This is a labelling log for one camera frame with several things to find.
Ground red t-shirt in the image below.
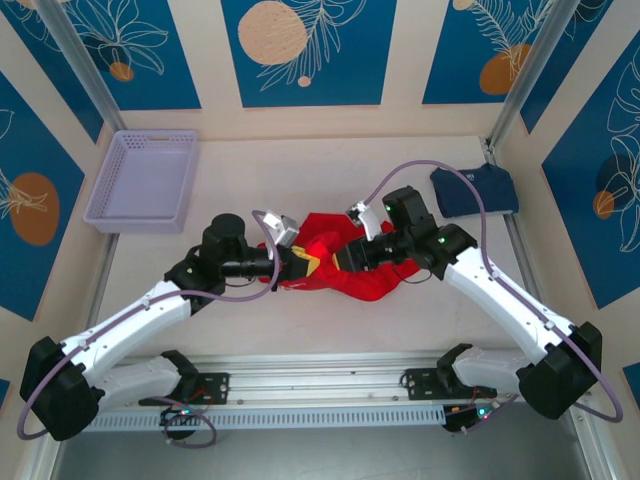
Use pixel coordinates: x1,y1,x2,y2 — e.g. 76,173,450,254
257,212,420,304

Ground folded navy t-shirt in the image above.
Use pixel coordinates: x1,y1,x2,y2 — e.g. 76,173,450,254
430,165,520,219

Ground lavender plastic basket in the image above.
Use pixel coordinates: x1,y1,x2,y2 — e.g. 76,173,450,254
82,129,201,236

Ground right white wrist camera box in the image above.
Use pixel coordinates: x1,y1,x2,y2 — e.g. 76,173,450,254
345,200,382,241

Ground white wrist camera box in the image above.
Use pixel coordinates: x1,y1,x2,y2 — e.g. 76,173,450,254
262,208,300,247
345,200,382,241

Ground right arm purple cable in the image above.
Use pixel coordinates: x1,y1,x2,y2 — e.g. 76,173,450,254
357,158,625,436

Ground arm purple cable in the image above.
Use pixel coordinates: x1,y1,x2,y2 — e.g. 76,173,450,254
357,158,625,436
17,208,281,448

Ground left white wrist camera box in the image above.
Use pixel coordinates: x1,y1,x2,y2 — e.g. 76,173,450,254
262,208,300,247

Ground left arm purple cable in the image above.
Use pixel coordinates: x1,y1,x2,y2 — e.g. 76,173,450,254
17,208,281,448

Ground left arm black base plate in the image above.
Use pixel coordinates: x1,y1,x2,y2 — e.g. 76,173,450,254
138,372,231,406

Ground blue floral wall panel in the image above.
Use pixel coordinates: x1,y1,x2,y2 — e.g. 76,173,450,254
64,0,203,111
422,0,556,105
542,44,640,310
221,0,398,108
0,69,86,322

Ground aluminium mounting rail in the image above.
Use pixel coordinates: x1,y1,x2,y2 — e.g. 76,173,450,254
42,352,594,411

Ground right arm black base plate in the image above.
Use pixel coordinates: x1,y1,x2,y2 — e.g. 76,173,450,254
402,368,499,401

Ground aluminium frame post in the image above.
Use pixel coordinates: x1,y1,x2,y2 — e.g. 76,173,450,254
37,0,127,132
487,0,576,151

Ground grey slotted cable duct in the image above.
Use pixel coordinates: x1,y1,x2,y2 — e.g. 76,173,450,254
63,405,447,432

